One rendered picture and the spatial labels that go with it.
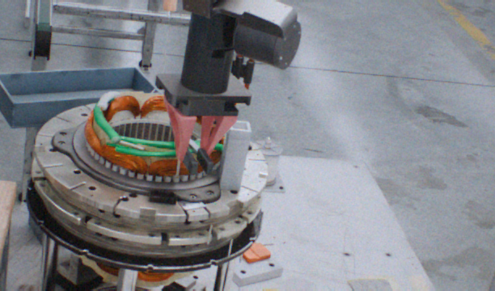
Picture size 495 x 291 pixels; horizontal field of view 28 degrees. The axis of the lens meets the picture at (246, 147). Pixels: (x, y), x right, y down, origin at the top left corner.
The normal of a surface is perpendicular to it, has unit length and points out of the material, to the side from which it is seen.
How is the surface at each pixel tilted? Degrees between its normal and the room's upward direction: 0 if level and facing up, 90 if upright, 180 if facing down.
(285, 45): 89
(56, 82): 90
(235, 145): 90
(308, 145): 0
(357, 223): 0
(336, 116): 0
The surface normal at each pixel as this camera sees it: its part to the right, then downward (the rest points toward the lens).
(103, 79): 0.47, 0.47
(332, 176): 0.17, -0.88
